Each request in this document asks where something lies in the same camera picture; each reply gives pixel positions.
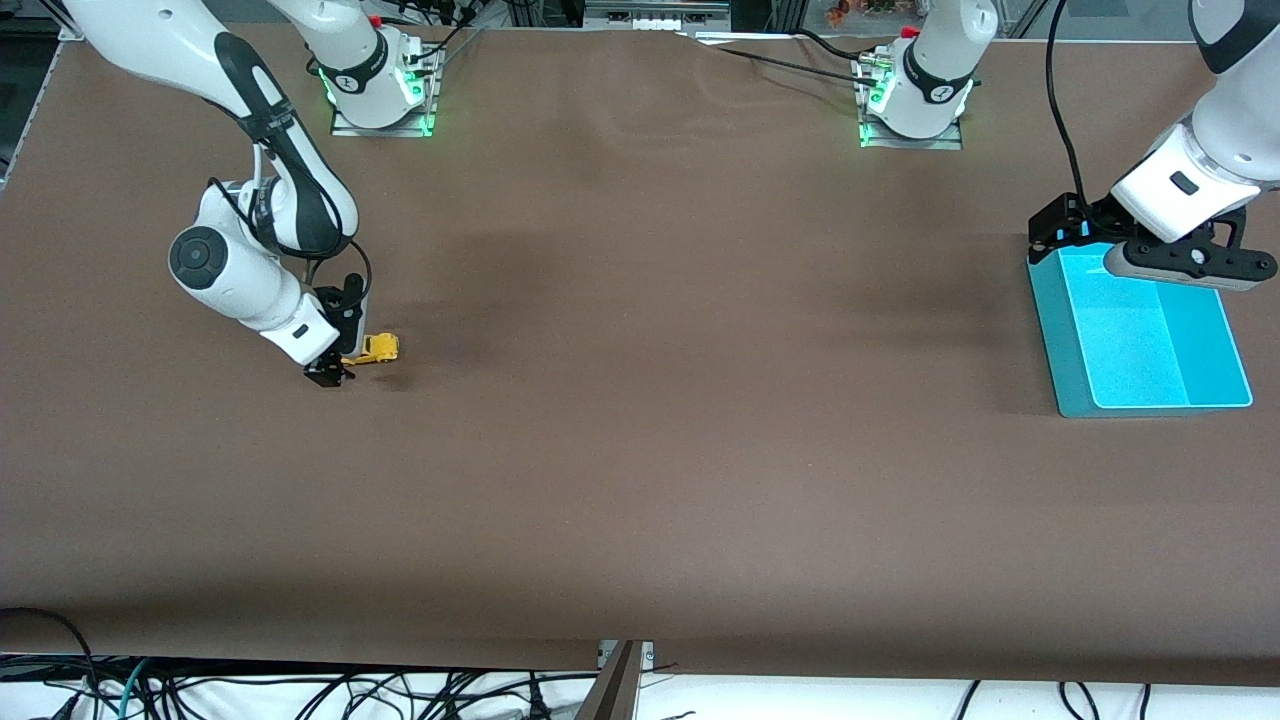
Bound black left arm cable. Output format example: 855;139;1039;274
1043;0;1103;219

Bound black base cable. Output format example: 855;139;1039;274
400;0;488;71

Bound dark table leg post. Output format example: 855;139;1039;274
575;640;641;720

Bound black looped floor cable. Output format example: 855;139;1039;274
0;607;101;720

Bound metal table edge bracket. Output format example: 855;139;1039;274
598;640;656;673

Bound long black table cable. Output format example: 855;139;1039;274
700;40;881;79

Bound grey power strip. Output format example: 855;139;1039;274
583;0;733;31

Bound short black table cable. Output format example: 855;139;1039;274
795;28;869;61

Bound teal plastic bin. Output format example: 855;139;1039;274
1026;240;1254;419

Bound yellow beetle toy car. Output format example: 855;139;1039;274
340;333;401;367

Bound teal floor cable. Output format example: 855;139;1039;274
118;658;153;720

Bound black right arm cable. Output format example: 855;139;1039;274
205;140;373;301

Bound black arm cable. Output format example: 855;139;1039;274
205;140;373;301
1043;0;1103;219

